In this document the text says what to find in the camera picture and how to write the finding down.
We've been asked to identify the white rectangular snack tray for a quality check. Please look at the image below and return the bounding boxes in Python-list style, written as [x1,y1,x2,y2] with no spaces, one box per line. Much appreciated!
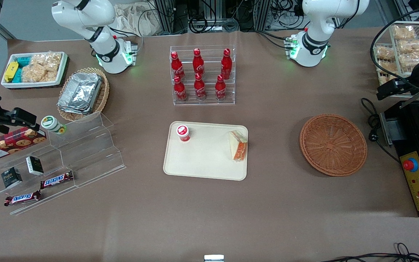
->
[1,51,69,90]

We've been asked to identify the red cola bottle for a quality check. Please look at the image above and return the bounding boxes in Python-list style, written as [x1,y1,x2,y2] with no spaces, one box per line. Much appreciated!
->
[215,75,227,101]
[194,73,207,101]
[173,76,188,102]
[192,48,205,77]
[170,51,185,80]
[220,48,232,80]

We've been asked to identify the aluminium frame post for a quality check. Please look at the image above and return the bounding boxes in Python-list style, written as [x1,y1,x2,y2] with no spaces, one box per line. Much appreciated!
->
[154,0,175,34]
[255,0,271,30]

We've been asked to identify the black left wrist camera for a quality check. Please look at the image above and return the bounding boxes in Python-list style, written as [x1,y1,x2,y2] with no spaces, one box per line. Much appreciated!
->
[376,78,415,101]

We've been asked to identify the brown chocolate bar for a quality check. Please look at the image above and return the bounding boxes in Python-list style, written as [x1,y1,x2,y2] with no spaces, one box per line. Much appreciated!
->
[4,190,42,207]
[40,171,74,190]

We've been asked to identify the black floor cables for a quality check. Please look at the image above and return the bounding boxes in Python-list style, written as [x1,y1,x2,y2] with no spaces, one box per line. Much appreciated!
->
[320,243,419,262]

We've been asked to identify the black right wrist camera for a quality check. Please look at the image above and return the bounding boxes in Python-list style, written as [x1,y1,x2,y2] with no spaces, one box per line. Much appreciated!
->
[0,107,37,134]

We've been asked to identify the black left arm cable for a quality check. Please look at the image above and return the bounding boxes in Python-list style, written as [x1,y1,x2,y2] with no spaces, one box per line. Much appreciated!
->
[371,4,419,80]

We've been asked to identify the clear acrylic step shelf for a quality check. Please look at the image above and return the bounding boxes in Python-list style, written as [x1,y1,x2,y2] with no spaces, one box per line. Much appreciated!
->
[0,111,127,216]

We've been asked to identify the black power cable with plug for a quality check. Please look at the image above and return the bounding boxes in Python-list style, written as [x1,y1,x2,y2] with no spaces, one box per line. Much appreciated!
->
[361,98,401,163]

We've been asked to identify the red tartan cookie box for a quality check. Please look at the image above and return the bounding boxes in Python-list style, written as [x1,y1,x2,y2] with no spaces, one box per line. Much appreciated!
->
[0,127,47,163]

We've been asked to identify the small black white carton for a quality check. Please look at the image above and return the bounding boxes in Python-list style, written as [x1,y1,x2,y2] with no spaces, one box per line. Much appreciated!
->
[1,167,23,189]
[26,156,44,176]

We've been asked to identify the green lid white cup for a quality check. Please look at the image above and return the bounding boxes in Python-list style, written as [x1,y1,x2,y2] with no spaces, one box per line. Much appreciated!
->
[41,115,67,135]

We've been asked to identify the black appliance with yellow panel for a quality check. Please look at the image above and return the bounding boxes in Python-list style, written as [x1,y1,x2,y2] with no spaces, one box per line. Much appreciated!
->
[379,91,419,218]

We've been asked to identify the round brown wicker basket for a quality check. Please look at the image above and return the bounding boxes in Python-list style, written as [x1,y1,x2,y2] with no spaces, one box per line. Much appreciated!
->
[300,114,368,177]

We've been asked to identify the yellow snack pack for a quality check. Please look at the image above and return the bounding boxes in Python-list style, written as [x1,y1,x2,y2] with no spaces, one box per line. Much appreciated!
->
[4,61,19,83]

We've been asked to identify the clear acrylic bottle rack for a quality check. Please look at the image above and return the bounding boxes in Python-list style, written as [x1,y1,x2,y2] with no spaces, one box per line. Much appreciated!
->
[169,45,236,106]

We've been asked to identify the red lid white cup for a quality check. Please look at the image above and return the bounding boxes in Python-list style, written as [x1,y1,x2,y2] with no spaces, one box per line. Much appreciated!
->
[176,124,191,143]

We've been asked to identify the stack of foil trays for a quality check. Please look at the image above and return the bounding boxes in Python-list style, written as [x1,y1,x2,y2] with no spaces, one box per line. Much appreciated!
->
[57,72,103,115]

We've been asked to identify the white cloth bag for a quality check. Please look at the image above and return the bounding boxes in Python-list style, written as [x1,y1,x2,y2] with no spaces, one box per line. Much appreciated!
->
[113,3,161,37]

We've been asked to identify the triangular sandwich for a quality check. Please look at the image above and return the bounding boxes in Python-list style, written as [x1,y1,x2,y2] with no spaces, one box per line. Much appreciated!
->
[229,130,248,162]

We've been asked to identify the black cable coil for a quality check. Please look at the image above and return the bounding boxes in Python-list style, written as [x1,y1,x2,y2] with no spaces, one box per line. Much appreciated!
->
[189,15,240,34]

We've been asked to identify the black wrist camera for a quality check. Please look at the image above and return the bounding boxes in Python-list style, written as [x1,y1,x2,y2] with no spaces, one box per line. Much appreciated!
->
[376,78,415,101]
[0,107,37,134]

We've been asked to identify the oval light wicker basket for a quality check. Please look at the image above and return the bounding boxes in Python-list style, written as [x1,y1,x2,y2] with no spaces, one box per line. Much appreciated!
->
[57,67,110,122]

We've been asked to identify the beige plastic tray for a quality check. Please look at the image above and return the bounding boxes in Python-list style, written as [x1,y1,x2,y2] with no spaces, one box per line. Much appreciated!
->
[163,121,249,181]

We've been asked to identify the white wire rack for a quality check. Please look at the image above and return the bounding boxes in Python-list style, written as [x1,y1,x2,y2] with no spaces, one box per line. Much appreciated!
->
[371,21,419,98]

